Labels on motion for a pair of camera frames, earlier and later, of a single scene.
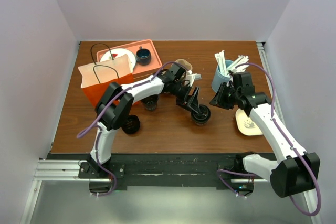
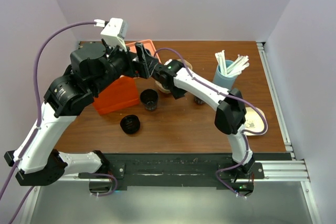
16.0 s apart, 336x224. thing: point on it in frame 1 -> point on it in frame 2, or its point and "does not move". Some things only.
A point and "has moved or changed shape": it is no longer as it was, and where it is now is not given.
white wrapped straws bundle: [240, 60] does not move
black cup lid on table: [131, 124] does not move
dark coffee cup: [150, 103] does not move
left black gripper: [189, 102] -> [147, 63]
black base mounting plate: [162, 170] does not move
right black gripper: [218, 99] -> [178, 93]
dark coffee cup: [201, 123] has moved or changed shape
